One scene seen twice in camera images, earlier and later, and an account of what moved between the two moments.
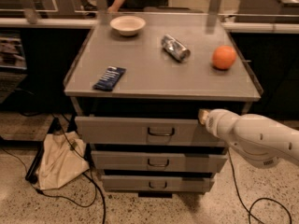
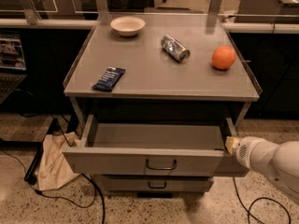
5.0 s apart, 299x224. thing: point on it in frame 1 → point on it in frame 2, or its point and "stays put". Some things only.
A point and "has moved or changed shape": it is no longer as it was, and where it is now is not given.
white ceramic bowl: (128, 25) stays put
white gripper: (218, 121) → (246, 150)
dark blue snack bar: (109, 78) stays put
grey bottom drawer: (157, 184) stays put
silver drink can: (175, 49) stays put
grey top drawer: (145, 131) has moved or changed shape
